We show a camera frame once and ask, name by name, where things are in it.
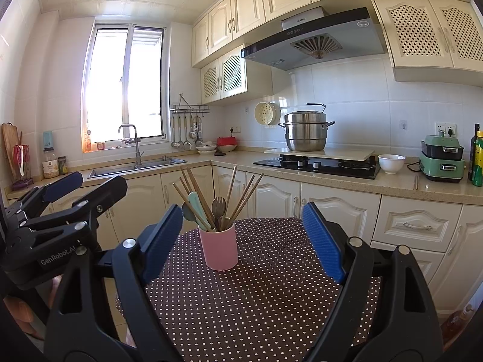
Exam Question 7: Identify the mint green handled utensil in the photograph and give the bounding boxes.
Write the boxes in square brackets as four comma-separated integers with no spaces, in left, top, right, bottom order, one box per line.
[187,192,214,231]

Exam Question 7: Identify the metal spoon in cup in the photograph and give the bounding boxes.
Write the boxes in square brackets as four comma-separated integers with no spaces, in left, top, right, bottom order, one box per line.
[182,203,197,223]

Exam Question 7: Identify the red kitchen container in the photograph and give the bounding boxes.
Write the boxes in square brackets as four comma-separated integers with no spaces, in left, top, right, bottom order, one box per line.
[217,136,237,153]

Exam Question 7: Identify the stainless steel sink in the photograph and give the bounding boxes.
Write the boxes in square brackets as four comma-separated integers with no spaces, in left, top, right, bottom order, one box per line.
[88,157,186,179]

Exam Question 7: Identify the metal fork in cup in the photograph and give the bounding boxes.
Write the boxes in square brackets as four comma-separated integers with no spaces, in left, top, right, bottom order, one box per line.
[211,196,227,231]

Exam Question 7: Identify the person's left hand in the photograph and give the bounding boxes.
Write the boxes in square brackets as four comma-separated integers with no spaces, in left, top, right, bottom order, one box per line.
[3,275,62,341]

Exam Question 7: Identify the green electric cooker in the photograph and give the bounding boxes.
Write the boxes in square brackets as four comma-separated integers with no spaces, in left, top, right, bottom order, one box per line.
[419,132,465,183]

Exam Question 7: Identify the stainless steel steamer pot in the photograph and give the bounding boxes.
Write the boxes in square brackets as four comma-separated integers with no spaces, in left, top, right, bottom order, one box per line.
[278,103,335,152]

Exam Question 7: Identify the window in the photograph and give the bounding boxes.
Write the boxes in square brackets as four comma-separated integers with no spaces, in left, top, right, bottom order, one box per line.
[81,24,166,153]

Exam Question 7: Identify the grey range hood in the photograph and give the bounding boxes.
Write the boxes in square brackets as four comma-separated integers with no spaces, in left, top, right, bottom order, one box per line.
[241,8,384,71]

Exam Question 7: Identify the wall utensil rack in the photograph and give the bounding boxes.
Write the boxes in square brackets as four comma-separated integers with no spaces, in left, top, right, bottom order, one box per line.
[169,93,210,151]

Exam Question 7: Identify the green yellow bottle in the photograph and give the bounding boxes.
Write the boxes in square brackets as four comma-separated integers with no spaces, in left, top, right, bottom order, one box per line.
[472,131,483,187]

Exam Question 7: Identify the cream round strainer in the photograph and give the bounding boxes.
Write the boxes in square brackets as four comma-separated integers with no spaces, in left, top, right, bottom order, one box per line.
[254,102,281,126]

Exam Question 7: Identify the black gas stove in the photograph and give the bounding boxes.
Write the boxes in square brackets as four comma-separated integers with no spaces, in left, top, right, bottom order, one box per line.
[253,154,380,180]

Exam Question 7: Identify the white ceramic bowl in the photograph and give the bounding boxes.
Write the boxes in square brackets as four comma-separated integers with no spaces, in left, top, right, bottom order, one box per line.
[378,154,406,175]

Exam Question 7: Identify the pink utensil cup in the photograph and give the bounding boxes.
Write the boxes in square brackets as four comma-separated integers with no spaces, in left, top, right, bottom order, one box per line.
[198,225,238,271]

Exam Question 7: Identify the dark oil bottle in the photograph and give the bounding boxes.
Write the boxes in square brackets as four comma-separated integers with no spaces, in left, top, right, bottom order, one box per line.
[468,123,481,181]

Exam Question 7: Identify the clear jar white label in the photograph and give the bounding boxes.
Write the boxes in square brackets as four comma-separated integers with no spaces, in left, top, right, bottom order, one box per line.
[42,147,60,179]

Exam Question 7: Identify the wooden cutting board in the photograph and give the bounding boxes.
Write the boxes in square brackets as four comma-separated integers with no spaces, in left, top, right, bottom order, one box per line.
[1,122,19,182]

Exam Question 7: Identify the steel kitchen faucet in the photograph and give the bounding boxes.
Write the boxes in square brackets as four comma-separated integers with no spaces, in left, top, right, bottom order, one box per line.
[118,123,143,166]

